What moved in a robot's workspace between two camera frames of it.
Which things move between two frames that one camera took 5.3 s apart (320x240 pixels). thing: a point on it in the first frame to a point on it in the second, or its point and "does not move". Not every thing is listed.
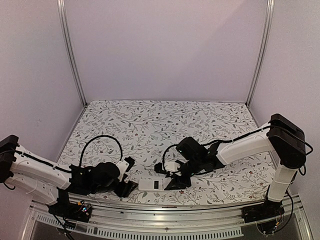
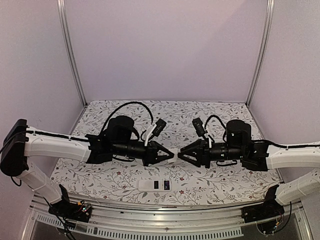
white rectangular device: x=124 y=165 to x=159 y=127
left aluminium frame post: x=62 y=8 does not move
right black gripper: x=179 y=184 to x=202 y=148
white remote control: x=154 y=185 does not move
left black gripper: x=126 y=189 to x=153 y=147
